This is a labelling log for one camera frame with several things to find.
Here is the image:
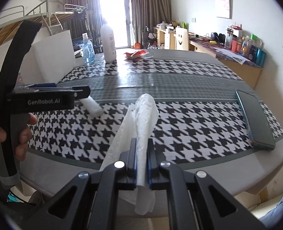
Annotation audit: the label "white paper tissue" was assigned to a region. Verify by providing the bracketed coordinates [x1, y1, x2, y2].
[99, 93, 159, 216]

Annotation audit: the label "printed paper sheets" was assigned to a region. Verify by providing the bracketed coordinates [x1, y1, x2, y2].
[215, 48, 252, 65]

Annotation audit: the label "light blue denim cloth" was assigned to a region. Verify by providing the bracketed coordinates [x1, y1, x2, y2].
[259, 182, 283, 223]

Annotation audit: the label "clear blue spray bottle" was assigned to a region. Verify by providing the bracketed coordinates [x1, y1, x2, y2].
[82, 33, 95, 64]

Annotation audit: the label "white foam box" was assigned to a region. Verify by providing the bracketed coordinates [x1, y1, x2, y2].
[17, 30, 76, 88]

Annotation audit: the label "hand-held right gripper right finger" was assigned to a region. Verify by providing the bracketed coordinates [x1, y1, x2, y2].
[147, 138, 268, 230]

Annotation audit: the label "wooden chair with smiley face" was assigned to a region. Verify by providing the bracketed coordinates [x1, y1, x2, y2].
[175, 27, 189, 51]

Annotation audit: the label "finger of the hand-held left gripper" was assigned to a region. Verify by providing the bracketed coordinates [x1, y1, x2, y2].
[73, 86, 91, 99]
[24, 83, 58, 89]

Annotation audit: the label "white gauze roll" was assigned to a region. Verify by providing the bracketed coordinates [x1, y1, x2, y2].
[80, 95, 104, 116]

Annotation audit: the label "glass balcony door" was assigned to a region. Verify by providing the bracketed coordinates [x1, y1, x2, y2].
[97, 0, 133, 49]

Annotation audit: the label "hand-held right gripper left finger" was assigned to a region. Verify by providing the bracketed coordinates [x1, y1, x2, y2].
[19, 138, 138, 230]

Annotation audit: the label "wooden desk with drawers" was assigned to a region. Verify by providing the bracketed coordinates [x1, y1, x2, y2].
[155, 26, 177, 49]

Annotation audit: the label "red snack packet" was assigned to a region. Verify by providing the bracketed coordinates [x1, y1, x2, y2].
[123, 49, 149, 60]

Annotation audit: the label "dark smartphone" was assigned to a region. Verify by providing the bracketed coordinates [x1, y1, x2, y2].
[235, 89, 276, 151]

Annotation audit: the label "wooden desk with patterned cover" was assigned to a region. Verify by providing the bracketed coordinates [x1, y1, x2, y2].
[189, 37, 263, 89]

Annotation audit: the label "white plastic spray bottle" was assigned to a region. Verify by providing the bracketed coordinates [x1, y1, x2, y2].
[100, 18, 117, 63]

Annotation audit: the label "dark hanging clothes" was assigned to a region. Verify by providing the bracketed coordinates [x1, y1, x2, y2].
[74, 10, 87, 23]

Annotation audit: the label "pink wall picture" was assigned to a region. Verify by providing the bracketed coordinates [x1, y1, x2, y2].
[215, 0, 233, 19]

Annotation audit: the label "row of toiletry bottles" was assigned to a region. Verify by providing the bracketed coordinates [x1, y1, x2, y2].
[225, 25, 267, 67]

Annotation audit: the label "person's left hand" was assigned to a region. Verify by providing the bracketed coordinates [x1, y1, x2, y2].
[0, 113, 38, 166]

